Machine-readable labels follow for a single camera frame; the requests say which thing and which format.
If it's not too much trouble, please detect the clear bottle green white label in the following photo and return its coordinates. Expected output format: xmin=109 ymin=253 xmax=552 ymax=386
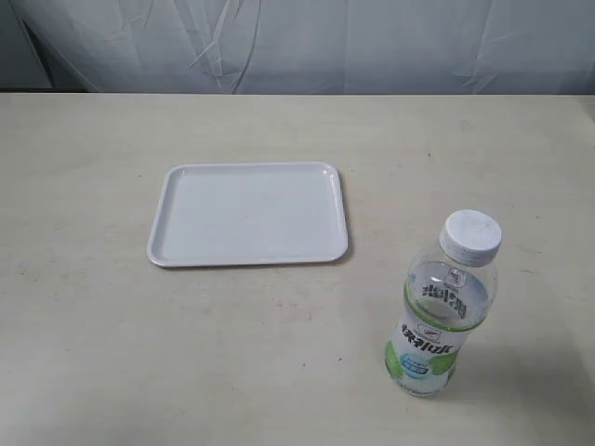
xmin=384 ymin=209 xmax=502 ymax=397

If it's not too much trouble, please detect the white rectangular plastic tray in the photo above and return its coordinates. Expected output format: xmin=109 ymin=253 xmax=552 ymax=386
xmin=146 ymin=162 xmax=349 ymax=269

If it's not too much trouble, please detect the white backdrop curtain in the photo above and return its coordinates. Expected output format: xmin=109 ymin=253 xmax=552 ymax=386
xmin=7 ymin=1 xmax=594 ymax=95

